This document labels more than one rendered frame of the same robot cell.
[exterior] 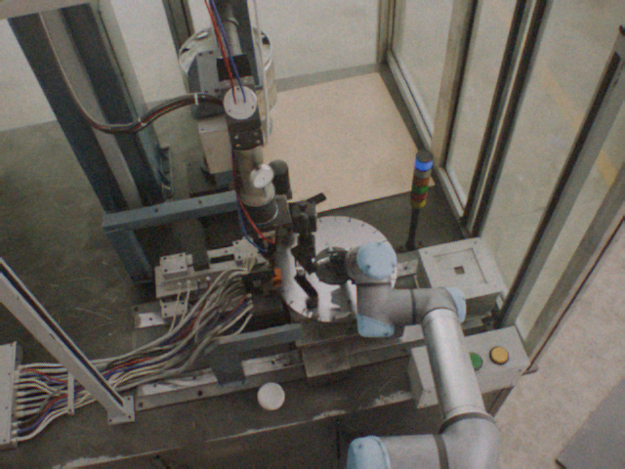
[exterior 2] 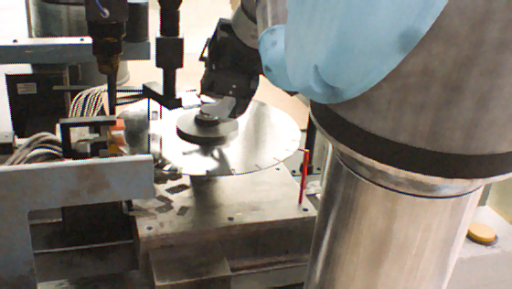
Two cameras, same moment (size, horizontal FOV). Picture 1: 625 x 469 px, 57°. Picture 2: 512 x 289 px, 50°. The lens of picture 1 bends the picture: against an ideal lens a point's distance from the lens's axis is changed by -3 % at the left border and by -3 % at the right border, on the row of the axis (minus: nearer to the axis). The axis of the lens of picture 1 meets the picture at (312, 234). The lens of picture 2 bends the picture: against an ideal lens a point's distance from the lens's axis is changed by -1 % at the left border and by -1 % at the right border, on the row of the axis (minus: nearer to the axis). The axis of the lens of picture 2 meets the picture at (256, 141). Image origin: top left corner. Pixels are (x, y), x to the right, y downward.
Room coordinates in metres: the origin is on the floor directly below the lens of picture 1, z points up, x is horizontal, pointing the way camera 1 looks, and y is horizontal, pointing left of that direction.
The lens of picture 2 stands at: (-0.02, 0.04, 1.37)
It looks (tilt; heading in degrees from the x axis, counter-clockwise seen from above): 27 degrees down; 348
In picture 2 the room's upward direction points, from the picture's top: 5 degrees clockwise
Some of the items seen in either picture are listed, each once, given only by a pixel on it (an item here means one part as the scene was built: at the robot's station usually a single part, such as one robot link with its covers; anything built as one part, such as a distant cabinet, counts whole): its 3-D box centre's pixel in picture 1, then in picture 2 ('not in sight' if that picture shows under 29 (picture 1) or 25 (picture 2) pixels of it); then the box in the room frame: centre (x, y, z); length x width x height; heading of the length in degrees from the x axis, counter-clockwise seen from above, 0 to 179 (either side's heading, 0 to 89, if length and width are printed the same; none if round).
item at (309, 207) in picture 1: (305, 230); (169, 4); (0.81, 0.02, 1.17); 0.06 x 0.05 x 0.20; 89
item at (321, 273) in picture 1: (334, 263); (208, 121); (0.85, -0.05, 0.96); 0.11 x 0.11 x 0.03
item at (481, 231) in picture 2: (498, 356); (480, 235); (0.57, -0.44, 0.90); 0.04 x 0.04 x 0.02
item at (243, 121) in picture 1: (238, 98); not in sight; (0.96, 0.13, 1.45); 0.35 x 0.07 x 0.28; 8
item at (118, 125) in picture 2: (262, 280); (92, 137); (0.82, 0.14, 0.95); 0.10 x 0.03 x 0.07; 98
